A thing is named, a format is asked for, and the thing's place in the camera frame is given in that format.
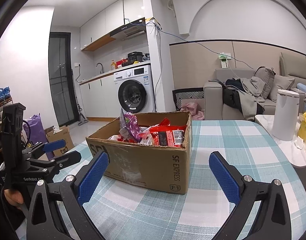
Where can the white wall cabinets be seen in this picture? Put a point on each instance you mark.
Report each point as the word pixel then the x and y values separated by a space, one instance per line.
pixel 103 22

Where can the grey cushion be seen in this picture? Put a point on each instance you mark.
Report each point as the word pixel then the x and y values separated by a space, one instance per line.
pixel 264 77
pixel 281 87

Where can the grey jacket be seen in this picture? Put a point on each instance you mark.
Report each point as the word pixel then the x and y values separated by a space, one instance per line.
pixel 250 97

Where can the white red snack packet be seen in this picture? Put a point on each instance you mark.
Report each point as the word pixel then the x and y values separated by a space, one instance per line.
pixel 116 138

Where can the white washing machine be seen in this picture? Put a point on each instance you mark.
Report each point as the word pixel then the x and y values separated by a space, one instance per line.
pixel 143 90

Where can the teal checked tablecloth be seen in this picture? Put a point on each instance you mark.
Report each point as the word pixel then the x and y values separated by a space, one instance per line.
pixel 217 135

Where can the red noodle packet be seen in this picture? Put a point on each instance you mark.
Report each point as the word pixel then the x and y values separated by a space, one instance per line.
pixel 168 136

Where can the white cylindrical appliance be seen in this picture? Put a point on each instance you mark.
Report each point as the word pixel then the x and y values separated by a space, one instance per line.
pixel 285 115

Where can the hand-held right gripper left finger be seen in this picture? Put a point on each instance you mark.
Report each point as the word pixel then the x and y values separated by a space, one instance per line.
pixel 93 177

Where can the red chip bag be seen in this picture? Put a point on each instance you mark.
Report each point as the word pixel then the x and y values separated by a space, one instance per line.
pixel 165 123

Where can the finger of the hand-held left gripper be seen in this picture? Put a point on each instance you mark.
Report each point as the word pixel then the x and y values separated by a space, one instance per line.
pixel 65 158
pixel 54 145

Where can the light blue cloth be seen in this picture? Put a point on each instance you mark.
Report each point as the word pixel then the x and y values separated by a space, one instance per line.
pixel 305 88

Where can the steel range hood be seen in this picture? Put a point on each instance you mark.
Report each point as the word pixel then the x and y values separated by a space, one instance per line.
pixel 130 31

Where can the brown cardboard box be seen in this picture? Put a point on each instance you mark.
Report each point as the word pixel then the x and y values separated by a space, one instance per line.
pixel 153 165

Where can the white counter cabinet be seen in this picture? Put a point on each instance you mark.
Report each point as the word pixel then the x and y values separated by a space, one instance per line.
pixel 100 97

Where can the green white wall controller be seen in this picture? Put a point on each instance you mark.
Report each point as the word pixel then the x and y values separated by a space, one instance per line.
pixel 224 61

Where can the curved metal faucet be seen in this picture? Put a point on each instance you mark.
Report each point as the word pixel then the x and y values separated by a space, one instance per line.
pixel 102 67

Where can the black cooker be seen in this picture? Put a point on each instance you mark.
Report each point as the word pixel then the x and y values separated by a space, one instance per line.
pixel 135 58

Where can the red box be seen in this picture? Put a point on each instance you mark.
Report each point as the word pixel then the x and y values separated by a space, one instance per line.
pixel 121 63

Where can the grey sofa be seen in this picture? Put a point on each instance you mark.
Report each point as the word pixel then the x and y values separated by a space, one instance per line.
pixel 212 100

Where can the purple plastic bag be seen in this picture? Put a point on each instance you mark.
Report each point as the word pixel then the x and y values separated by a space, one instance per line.
pixel 36 127

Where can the yellow bottle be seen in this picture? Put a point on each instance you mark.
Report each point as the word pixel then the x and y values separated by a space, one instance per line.
pixel 113 66

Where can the grey bag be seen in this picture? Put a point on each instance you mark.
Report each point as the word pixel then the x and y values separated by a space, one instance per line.
pixel 146 57

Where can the pink cloth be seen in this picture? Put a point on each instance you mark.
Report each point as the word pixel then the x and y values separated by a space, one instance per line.
pixel 192 110

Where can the black white patterned basket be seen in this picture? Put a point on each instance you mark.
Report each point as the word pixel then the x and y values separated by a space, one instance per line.
pixel 190 96

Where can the black clothing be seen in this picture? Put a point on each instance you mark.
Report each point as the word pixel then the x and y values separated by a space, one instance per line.
pixel 229 95

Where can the white wall outlet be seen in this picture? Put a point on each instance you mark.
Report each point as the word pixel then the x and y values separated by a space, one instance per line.
pixel 76 65

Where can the blue shoe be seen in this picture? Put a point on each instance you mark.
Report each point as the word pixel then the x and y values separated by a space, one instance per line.
pixel 7 92
pixel 0 95

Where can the person's left hand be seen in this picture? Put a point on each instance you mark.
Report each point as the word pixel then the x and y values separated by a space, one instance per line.
pixel 14 196

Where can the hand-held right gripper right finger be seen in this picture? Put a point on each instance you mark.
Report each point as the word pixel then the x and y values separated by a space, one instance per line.
pixel 224 177

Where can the grey mop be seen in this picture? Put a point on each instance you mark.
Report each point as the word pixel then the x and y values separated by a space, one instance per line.
pixel 81 121

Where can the black glass door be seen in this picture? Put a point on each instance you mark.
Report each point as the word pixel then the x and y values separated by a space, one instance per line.
pixel 60 80

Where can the purple snack packet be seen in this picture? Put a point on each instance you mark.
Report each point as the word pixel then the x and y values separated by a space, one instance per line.
pixel 131 127

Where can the printed cardboard floor box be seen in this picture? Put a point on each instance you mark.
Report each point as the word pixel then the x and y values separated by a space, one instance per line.
pixel 64 142

